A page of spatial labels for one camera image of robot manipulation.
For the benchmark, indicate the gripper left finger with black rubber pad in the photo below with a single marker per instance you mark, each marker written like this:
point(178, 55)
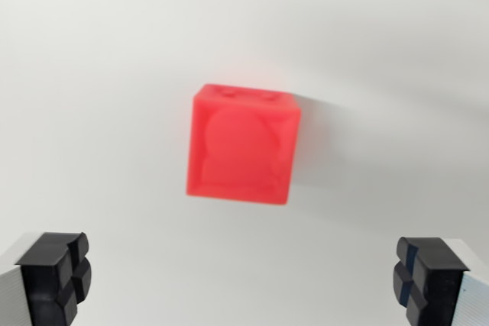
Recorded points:
point(42, 284)

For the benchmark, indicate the red cube with studs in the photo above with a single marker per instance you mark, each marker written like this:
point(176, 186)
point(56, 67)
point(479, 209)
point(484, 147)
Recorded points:
point(240, 150)

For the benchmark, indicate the gripper right finger with black rubber pad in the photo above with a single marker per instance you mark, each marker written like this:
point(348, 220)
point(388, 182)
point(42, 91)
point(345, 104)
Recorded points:
point(435, 284)

